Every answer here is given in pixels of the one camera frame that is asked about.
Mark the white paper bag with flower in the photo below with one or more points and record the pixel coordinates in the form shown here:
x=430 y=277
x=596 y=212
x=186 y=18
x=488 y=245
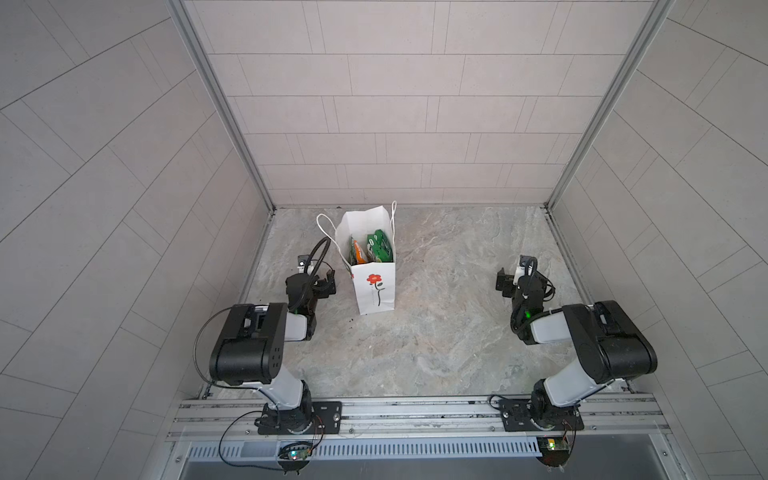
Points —
x=374 y=284

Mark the green Fox's spring tea bag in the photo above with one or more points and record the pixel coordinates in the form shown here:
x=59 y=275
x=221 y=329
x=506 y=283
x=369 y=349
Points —
x=379 y=247

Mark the aluminium mounting rail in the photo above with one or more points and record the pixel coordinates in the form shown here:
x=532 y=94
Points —
x=416 y=417

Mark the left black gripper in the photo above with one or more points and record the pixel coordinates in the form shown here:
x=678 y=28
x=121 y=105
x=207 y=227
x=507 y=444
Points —
x=323 y=284

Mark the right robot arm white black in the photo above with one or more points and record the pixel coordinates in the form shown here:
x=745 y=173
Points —
x=608 y=347

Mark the left circuit board green led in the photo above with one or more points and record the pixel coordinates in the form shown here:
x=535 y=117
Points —
x=299 y=451

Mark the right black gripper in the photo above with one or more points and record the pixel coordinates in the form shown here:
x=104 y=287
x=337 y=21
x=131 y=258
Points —
x=512 y=282

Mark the orange Fox's fruits candy bag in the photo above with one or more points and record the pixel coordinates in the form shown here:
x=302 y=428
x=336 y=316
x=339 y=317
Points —
x=357 y=253

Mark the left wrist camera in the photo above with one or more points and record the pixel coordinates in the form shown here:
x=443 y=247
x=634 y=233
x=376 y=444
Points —
x=305 y=263

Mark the white vent grille strip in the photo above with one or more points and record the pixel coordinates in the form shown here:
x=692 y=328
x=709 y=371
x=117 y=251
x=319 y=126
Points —
x=364 y=449

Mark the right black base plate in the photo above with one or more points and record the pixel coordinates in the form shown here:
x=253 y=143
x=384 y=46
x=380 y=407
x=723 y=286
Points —
x=536 y=415

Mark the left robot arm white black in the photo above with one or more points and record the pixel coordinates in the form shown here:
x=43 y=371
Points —
x=249 y=351

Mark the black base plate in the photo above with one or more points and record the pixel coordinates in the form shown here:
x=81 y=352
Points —
x=536 y=415
x=327 y=417

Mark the right circuit board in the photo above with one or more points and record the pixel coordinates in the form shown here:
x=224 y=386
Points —
x=555 y=451

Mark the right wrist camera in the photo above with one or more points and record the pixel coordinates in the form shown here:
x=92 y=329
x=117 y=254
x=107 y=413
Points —
x=528 y=266

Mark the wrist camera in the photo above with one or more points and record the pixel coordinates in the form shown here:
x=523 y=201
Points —
x=305 y=263
x=528 y=266

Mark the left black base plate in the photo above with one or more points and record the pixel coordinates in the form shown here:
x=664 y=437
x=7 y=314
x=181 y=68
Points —
x=327 y=417

